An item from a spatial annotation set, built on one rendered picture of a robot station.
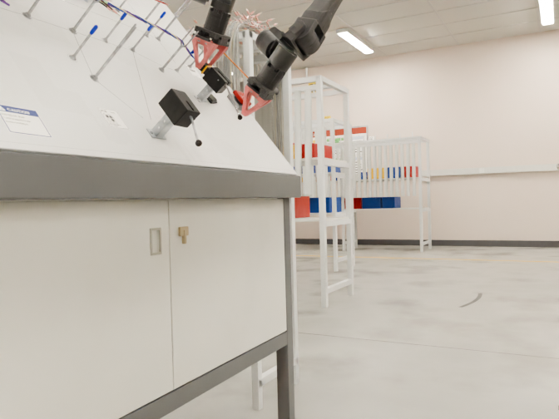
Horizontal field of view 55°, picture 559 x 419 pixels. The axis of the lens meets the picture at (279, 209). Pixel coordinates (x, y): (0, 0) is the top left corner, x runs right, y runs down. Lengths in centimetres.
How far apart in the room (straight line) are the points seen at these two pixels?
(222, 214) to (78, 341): 50
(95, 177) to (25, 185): 13
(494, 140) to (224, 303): 820
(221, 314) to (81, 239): 48
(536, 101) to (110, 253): 864
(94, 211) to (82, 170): 10
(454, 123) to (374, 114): 138
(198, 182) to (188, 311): 28
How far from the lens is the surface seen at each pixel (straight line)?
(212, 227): 127
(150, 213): 109
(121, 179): 97
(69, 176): 89
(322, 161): 399
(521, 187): 922
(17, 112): 92
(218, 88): 144
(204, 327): 126
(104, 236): 100
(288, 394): 170
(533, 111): 930
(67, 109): 101
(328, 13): 144
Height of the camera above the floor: 78
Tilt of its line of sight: 1 degrees down
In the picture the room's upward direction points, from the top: 2 degrees counter-clockwise
